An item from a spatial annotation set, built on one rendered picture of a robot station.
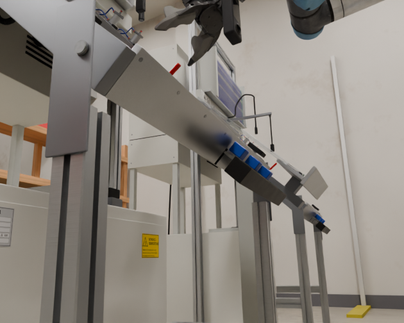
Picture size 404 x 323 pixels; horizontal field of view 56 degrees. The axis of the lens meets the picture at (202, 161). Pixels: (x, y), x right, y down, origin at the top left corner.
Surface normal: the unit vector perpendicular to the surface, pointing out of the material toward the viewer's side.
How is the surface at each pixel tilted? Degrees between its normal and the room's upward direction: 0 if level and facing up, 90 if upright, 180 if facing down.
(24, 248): 90
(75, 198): 90
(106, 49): 90
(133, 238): 90
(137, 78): 133
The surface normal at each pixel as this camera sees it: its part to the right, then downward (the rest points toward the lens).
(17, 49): 0.92, -0.12
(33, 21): -0.39, -0.22
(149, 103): 0.69, 0.58
